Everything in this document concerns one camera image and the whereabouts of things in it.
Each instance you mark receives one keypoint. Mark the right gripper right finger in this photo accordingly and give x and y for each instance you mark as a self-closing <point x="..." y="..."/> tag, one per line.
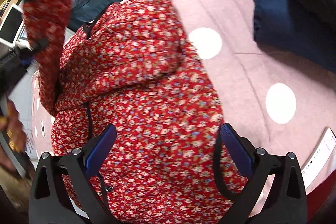
<point x="286" y="201"/>

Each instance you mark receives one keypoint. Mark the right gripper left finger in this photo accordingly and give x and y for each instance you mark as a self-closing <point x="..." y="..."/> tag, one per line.
<point x="49" y="200"/>

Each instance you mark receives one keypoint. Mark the red floral padded coat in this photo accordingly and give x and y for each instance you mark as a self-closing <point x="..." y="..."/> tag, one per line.
<point x="134" y="67"/>

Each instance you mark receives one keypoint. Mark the person's left hand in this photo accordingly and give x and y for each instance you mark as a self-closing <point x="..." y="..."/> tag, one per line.
<point x="17" y="137"/>

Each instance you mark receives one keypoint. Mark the pink polka dot bedsheet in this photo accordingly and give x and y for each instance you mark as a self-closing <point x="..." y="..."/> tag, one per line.
<point x="278" y="100"/>

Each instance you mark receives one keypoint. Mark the navy blue folded garment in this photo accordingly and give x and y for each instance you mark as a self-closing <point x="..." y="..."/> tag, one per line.
<point x="287" y="25"/>

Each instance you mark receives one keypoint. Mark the white tablet device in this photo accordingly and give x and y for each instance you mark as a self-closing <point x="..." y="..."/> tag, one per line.
<point x="11" y="26"/>

